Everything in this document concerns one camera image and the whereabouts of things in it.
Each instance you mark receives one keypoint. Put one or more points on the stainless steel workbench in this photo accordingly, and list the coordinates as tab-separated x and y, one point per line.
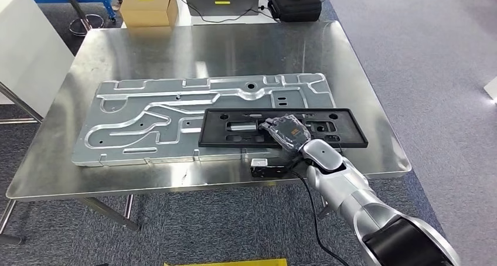
213	54

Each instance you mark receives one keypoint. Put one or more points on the white cabinet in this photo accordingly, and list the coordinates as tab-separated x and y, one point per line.
31	50

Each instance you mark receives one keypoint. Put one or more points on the black carrying case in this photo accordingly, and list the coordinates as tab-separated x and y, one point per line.
295	10

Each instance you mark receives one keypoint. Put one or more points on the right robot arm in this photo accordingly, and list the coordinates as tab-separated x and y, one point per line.
349	190

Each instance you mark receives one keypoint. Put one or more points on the stamped sheet metal panel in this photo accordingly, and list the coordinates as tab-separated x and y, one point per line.
136	101

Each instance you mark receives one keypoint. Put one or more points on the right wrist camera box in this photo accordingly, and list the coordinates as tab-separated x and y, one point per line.
268	169

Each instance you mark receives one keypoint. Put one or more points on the black plastic plate holder part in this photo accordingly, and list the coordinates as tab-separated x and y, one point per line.
211	138

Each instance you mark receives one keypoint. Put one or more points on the white box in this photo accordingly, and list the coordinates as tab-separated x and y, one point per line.
492	89

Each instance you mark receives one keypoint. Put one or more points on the stainless steel side table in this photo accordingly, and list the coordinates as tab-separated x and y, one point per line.
11	239

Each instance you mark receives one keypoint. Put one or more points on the cardboard box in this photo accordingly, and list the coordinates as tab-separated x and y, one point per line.
147	8

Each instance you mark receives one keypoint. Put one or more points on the grey laptop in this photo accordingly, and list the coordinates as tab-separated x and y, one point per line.
221	6

